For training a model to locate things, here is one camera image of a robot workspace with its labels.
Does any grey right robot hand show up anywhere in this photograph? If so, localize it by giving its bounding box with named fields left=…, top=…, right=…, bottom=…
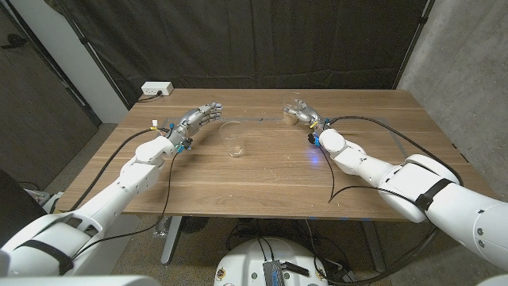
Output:
left=283, top=99, right=329, bottom=134

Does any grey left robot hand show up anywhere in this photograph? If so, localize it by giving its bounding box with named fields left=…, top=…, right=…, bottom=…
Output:
left=166, top=101, right=224, bottom=148

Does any clear plastic cup with sugar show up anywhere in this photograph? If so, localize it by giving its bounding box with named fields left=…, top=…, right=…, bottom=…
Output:
left=281, top=91, right=307, bottom=127

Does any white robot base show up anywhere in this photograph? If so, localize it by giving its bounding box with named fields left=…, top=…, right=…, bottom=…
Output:
left=213, top=237, right=331, bottom=286

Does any white power strip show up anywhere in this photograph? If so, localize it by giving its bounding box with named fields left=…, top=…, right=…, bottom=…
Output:
left=140, top=81, right=175, bottom=97

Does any black backdrop curtain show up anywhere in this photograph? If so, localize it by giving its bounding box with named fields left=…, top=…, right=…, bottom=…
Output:
left=53, top=0, right=436, bottom=109

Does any black round fan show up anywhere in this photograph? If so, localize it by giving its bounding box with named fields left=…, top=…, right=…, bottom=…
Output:
left=179, top=216, right=210, bottom=235

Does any grey table leg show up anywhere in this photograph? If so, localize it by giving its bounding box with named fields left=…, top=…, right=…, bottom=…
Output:
left=360, top=220, right=388, bottom=274
left=160, top=215, right=184, bottom=265

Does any grey electronics box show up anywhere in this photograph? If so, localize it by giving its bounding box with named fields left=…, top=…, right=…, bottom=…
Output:
left=262, top=259, right=287, bottom=286

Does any white and yellow floor item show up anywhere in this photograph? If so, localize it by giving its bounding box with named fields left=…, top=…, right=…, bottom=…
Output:
left=39, top=191, right=64, bottom=215

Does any colourful cloth pile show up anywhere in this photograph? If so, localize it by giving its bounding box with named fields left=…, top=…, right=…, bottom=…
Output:
left=23, top=187, right=51, bottom=204

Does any black chair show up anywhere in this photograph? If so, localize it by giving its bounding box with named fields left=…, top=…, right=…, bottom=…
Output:
left=0, top=168, right=48, bottom=249

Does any white robot torso edge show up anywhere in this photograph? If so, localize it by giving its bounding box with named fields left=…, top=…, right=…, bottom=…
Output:
left=0, top=274, right=160, bottom=286

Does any black power strip cable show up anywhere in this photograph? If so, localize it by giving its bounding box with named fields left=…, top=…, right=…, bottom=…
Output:
left=136, top=91, right=164, bottom=104

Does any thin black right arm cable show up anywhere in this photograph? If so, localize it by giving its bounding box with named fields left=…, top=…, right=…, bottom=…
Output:
left=317, top=144, right=418, bottom=204

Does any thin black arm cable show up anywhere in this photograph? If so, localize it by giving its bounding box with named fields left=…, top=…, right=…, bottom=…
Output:
left=70, top=148, right=180, bottom=260
left=317, top=144, right=418, bottom=204

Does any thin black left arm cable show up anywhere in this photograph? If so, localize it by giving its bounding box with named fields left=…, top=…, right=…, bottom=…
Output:
left=70, top=148, right=180, bottom=260

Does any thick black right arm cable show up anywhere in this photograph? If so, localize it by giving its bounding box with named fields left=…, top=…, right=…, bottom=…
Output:
left=326, top=114, right=466, bottom=188

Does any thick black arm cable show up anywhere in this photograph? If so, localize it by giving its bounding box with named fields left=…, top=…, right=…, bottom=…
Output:
left=326, top=114, right=466, bottom=188
left=68, top=126, right=172, bottom=212

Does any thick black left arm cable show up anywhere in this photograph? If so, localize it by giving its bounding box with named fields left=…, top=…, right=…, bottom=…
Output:
left=68, top=126, right=172, bottom=212

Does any black door handle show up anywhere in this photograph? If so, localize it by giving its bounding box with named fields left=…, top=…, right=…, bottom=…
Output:
left=0, top=33, right=27, bottom=51

